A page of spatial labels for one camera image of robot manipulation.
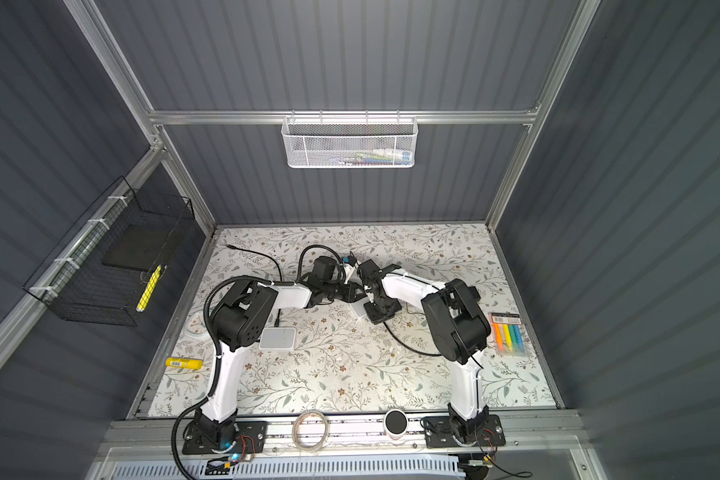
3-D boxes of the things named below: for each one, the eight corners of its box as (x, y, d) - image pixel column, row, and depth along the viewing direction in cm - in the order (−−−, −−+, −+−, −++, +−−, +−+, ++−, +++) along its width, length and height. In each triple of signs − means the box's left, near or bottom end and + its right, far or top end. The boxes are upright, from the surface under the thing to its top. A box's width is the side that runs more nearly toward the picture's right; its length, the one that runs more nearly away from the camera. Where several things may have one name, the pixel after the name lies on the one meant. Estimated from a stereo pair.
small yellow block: (167, 368, 87) (163, 365, 85) (170, 361, 88) (166, 358, 87) (201, 368, 87) (198, 365, 85) (204, 361, 88) (200, 358, 86)
